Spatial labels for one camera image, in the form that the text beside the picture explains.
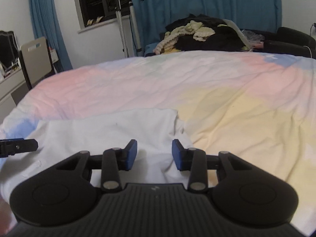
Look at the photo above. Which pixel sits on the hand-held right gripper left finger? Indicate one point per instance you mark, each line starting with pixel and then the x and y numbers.
pixel 130 155

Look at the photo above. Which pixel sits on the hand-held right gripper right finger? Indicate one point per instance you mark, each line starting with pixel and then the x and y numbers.
pixel 177 155

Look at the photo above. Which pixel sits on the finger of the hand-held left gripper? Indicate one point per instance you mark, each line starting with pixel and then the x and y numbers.
pixel 19 147

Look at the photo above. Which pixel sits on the pale grey T-shirt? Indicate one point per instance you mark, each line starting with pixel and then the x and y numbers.
pixel 111 128

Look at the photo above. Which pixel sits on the pile of dark clothes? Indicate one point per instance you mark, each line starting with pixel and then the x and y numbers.
pixel 217 39

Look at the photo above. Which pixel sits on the white dresser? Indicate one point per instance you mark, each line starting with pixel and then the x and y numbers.
pixel 9 86

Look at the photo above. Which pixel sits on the pastel bed cover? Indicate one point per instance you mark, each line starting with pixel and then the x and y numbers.
pixel 246 98

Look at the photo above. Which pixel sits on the beige backed chair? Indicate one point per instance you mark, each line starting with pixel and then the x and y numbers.
pixel 34 59

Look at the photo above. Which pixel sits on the black framed mirror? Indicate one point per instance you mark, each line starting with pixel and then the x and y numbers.
pixel 6 47

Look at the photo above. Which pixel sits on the cream fluffy knit cloth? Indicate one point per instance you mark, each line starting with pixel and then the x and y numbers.
pixel 170 40

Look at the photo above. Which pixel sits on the white perforated pole stand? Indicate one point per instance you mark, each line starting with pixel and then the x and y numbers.
pixel 122 37

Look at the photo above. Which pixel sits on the narrow blue curtain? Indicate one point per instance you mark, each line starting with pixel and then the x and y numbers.
pixel 42 17

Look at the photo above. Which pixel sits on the cloth on windowsill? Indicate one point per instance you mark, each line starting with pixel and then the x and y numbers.
pixel 93 21

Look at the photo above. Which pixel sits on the clear plastic bag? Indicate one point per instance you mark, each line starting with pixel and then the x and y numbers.
pixel 251 35

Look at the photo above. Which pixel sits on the wide blue curtain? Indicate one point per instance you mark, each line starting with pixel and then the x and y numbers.
pixel 197 0

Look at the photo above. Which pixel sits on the dark window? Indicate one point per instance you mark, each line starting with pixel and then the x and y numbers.
pixel 91 0

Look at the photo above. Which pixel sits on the black armchair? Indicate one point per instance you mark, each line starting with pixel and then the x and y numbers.
pixel 288 33

